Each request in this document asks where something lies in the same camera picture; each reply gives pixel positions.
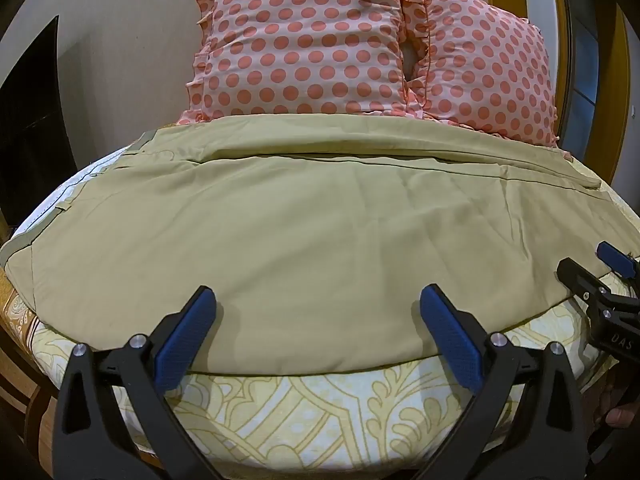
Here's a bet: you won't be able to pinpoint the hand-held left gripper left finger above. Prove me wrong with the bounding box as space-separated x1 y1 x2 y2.
59 285 222 480

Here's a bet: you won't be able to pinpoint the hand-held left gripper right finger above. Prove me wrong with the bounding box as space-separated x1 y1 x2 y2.
419 284 584 480

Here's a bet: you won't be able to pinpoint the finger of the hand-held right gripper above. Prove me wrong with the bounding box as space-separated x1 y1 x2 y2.
597 241 640 279
556 257 614 312

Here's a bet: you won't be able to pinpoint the khaki pants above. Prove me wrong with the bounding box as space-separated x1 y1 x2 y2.
0 115 615 377

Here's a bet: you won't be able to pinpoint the person's right hand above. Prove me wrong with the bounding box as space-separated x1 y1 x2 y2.
604 402 640 431

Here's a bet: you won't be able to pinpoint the yellow patterned bed sheet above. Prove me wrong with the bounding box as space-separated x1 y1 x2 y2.
0 146 640 480

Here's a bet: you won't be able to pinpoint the glass window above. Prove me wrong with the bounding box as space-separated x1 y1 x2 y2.
559 0 640 128

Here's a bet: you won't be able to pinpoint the pink polka dot pillow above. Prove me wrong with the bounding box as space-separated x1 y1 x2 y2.
186 0 432 124
400 0 561 149

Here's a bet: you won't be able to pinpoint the dark cabinet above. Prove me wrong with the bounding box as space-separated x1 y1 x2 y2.
0 15 77 226

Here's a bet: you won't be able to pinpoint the wooden bed frame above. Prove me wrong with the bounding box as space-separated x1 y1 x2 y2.
0 280 166 480

